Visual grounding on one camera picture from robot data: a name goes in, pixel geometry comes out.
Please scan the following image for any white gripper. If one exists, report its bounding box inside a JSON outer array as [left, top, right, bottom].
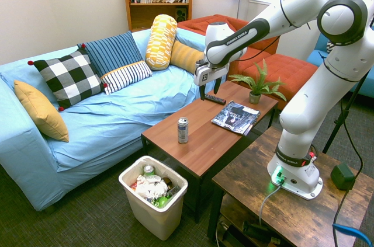
[[193, 60, 230, 102]]

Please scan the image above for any silver blue drink can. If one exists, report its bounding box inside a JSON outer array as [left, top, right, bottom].
[[177, 117, 189, 145]]

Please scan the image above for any crumpled white paper trash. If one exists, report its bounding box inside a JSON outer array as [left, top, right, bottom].
[[134, 173, 169, 200]]

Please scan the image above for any green plastic wrapper trash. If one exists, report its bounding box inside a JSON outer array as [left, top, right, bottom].
[[154, 196, 171, 208]]

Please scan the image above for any cream plastic trash bin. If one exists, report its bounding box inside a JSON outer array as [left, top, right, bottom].
[[118, 155, 189, 241]]

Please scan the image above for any black TV remote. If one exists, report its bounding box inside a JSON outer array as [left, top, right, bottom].
[[204, 93, 227, 105]]

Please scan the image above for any business magazine stack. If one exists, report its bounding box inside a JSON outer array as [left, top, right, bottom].
[[210, 100, 261, 137]]

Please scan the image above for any mustard ribbed pillow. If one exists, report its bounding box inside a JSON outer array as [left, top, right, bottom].
[[170, 40, 205, 75]]

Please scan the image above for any potted green fern plant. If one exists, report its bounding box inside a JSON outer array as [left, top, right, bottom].
[[228, 58, 288, 105]]

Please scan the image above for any brown wooden coffee table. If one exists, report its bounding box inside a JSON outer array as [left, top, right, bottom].
[[141, 80, 279, 224]]

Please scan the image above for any yellow white patterned bolster pillow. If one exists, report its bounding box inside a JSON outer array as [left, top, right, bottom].
[[145, 14, 178, 71]]

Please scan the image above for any small black speaker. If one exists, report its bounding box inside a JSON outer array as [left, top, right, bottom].
[[175, 7, 188, 22]]

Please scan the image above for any light blue sofa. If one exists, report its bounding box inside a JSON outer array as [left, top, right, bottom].
[[0, 28, 227, 212]]

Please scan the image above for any blue striped pillow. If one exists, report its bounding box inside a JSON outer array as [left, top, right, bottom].
[[77, 31, 153, 96]]

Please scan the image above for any blue armchair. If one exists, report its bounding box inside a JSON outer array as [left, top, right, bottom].
[[306, 25, 374, 99]]

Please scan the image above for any black white checkered pillow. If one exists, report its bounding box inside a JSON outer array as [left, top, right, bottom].
[[27, 43, 108, 112]]

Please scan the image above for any rustic wooden robot table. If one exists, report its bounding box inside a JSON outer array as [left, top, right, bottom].
[[207, 126, 369, 247]]

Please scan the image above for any dark green power box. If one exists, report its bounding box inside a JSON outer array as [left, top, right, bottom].
[[330, 163, 356, 191]]

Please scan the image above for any plain mustard yellow pillow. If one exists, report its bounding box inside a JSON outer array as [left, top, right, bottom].
[[13, 79, 70, 143]]

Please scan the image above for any grey base cable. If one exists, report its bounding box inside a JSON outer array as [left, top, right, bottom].
[[258, 184, 283, 227]]

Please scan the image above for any black camera tripod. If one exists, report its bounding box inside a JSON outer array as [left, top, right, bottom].
[[322, 71, 370, 154]]

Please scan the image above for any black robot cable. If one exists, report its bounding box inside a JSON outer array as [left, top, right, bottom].
[[332, 99, 365, 247]]

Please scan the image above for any blue cable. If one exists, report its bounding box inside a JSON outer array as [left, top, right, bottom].
[[333, 222, 373, 246]]

